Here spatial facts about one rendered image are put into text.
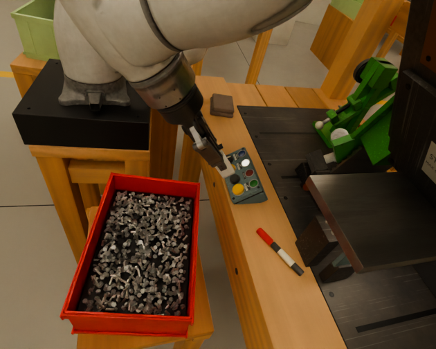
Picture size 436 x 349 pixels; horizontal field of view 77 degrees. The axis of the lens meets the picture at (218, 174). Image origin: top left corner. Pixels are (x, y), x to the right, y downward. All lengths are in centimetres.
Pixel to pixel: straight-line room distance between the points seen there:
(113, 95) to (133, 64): 48
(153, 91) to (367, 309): 58
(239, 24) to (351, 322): 56
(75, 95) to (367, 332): 87
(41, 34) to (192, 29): 112
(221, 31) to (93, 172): 73
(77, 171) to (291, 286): 70
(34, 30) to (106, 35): 104
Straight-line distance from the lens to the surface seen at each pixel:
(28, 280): 165
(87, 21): 37
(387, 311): 72
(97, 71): 82
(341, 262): 60
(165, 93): 41
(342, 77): 131
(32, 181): 201
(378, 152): 63
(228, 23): 30
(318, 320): 62
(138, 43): 35
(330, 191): 47
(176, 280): 59
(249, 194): 67
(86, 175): 97
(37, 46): 142
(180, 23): 31
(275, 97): 119
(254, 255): 62
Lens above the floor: 142
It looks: 45 degrees down
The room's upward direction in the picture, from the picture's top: 15 degrees clockwise
